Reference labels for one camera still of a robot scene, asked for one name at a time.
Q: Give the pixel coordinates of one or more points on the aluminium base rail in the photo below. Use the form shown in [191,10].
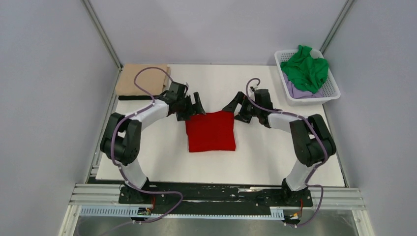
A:
[326,198]

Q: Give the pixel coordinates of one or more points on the green t shirt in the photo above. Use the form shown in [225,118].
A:
[304,71]

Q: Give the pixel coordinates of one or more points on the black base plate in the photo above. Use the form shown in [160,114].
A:
[210,199]

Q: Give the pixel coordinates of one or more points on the aluminium frame post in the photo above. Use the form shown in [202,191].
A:
[102,33]
[337,24]

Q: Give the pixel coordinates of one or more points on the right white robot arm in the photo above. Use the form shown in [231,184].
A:
[312,141]

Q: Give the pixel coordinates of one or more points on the left aluminium frame post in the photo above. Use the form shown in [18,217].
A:
[102,33]

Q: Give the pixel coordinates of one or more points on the folded black t shirt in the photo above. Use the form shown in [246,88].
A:
[133,97]

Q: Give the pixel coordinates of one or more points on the white plastic basket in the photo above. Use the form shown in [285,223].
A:
[295,97]

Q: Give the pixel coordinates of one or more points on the red t shirt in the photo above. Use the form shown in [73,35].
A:
[211,132]

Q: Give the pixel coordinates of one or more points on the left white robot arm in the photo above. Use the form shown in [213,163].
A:
[122,137]

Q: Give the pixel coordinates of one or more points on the folded beige t shirt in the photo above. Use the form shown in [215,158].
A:
[150,77]

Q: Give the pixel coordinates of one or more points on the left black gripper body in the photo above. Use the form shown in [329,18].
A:
[185,108]

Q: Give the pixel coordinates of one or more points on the right aluminium frame post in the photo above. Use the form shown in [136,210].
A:
[337,24]

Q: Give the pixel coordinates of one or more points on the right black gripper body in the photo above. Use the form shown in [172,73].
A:
[247,110]

